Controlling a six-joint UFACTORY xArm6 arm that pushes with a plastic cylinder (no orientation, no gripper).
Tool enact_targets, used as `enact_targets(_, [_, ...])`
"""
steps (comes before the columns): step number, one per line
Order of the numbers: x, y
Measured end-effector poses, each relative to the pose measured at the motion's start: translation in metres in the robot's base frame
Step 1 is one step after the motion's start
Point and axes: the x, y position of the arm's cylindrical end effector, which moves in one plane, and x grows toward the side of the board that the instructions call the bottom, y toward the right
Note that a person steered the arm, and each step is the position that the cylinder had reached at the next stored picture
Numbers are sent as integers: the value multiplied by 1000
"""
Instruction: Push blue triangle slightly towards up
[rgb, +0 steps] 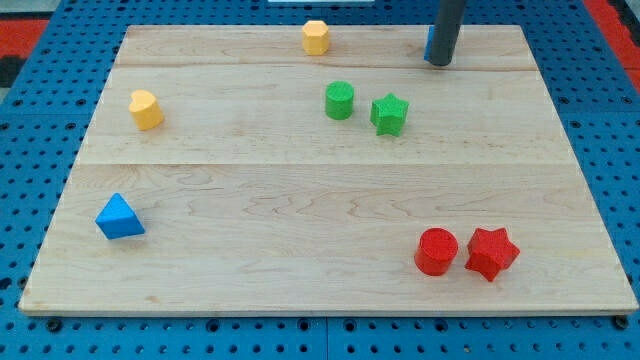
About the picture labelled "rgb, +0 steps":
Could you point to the blue triangle block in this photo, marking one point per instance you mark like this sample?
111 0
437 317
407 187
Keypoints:
117 219

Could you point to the green cylinder block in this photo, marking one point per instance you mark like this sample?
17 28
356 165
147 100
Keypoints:
339 97

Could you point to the wooden board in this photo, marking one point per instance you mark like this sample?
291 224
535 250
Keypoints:
256 203

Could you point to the green star block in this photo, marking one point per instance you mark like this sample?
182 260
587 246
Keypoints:
388 115

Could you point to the red cylinder block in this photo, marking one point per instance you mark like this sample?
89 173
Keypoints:
436 250

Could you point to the yellow hexagon block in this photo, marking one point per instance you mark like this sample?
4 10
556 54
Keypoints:
315 37

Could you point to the blue block behind rod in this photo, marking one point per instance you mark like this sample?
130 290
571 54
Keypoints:
430 44

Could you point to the red star block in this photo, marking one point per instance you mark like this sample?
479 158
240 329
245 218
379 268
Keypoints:
490 252

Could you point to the yellow heart block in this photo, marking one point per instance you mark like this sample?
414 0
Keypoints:
145 110

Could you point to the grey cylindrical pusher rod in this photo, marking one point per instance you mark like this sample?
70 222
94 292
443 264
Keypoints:
448 22

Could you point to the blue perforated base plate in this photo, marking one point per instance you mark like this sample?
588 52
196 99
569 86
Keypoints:
47 111

